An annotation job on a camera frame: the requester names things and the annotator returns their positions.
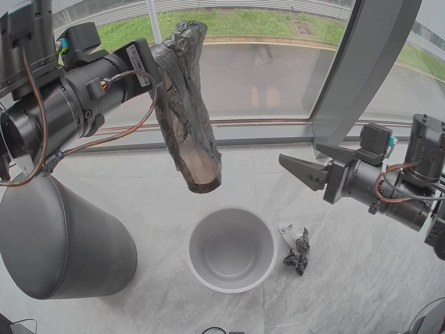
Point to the black plastic bag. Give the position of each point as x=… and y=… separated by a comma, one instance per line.
x=189, y=117

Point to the white trash bin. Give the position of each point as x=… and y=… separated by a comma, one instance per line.
x=231, y=256

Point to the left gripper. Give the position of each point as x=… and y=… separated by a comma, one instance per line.
x=69, y=110

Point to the window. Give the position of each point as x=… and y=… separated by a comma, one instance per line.
x=264, y=64

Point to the clear printed wrapper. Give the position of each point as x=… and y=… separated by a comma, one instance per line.
x=288, y=230

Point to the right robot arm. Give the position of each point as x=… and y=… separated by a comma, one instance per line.
x=426, y=148

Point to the crumpled black plastic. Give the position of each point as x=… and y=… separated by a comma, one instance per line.
x=300, y=252

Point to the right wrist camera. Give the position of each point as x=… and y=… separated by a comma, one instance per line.
x=375, y=139

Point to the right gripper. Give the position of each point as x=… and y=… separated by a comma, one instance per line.
x=358, y=183

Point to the dark grey round chair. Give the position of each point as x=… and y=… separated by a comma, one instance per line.
x=66, y=242

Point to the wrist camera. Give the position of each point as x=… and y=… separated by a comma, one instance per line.
x=375, y=139
x=81, y=38

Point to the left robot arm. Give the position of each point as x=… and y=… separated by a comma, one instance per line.
x=29, y=37

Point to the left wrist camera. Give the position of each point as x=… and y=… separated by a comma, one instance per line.
x=81, y=38

